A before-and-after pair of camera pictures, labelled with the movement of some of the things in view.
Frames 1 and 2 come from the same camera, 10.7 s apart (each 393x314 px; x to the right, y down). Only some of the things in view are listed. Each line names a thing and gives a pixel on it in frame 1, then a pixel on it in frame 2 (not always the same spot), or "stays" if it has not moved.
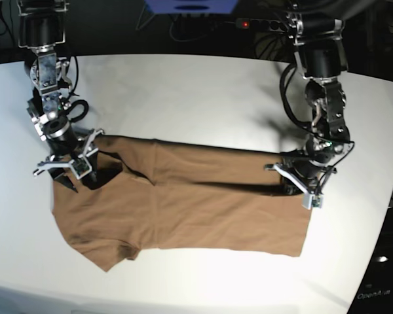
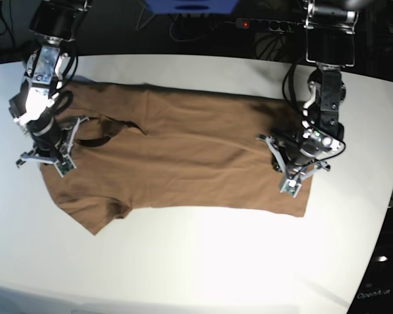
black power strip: (260, 23) stays
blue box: (190, 6) stays
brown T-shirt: (161, 194) → (153, 146)
